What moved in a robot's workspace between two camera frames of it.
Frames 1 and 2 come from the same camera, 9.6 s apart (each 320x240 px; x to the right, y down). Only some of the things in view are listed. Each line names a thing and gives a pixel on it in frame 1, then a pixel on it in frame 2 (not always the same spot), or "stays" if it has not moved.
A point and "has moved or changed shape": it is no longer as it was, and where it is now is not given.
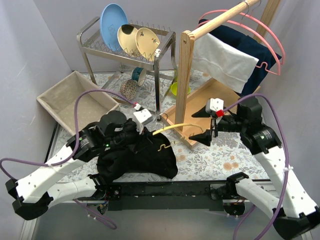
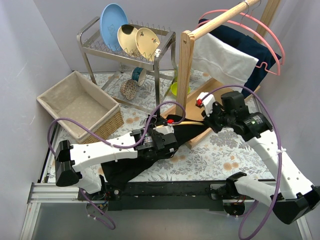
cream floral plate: [148, 42] stays
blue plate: [113, 16] stays
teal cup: [138, 74] stays
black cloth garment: [150, 152] has moved or changed shape
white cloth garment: [222, 62] stays
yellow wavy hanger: [174, 125] -> [191, 122]
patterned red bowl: [128, 88] stays
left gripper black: [135, 136] -> [171, 144]
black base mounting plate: [165, 196] stays
